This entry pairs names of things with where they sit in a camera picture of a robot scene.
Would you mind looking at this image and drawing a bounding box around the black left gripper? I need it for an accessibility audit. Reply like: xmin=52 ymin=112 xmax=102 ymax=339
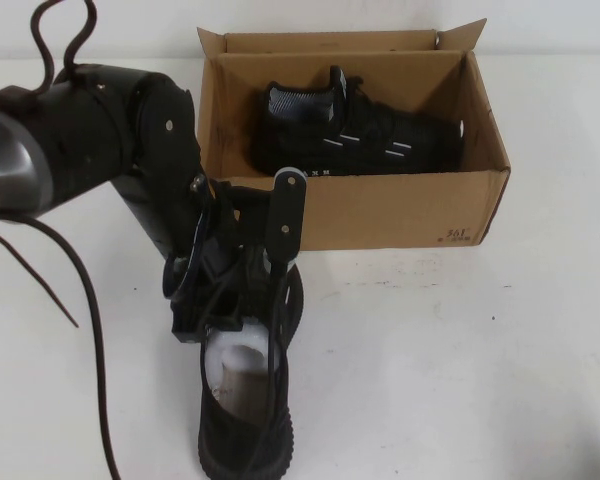
xmin=171 ymin=168 xmax=307 ymax=347

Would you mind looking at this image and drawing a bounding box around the black sneaker with white stuffing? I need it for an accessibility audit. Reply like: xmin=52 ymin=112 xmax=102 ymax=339
xmin=197 ymin=259 xmax=307 ymax=469

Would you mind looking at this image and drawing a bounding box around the white foam shoe stuffing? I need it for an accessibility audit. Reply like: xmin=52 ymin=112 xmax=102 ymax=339
xmin=204 ymin=321 xmax=282 ymax=396

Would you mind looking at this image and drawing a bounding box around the grey cardboard shoe insert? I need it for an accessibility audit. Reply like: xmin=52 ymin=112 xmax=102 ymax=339
xmin=211 ymin=357 xmax=272 ymax=417

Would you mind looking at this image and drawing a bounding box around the brown cardboard shoe box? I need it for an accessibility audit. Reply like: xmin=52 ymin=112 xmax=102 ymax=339
xmin=195 ymin=18 xmax=514 ymax=252

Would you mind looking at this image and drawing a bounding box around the black sneaker with grey lining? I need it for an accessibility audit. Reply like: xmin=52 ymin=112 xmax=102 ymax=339
xmin=252 ymin=64 xmax=467 ymax=178

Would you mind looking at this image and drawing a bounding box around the blue-black looped cable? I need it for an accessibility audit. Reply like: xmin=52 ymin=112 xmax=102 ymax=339
xmin=163 ymin=199 xmax=217 ymax=321

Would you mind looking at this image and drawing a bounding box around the thin black cable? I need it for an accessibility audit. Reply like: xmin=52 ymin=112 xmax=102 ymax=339
xmin=262 ymin=259 xmax=304 ymax=451

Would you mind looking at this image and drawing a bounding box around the long dark brown cable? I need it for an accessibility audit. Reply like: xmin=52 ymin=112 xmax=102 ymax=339
xmin=22 ymin=214 xmax=124 ymax=480

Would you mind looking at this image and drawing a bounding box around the thin brown cable tie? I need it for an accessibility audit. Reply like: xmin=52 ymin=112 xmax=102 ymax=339
xmin=0 ymin=219 xmax=80 ymax=329

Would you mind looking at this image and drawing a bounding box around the looping dark brown cable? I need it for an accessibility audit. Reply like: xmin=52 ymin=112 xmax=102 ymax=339
xmin=28 ymin=0 xmax=99 ymax=97

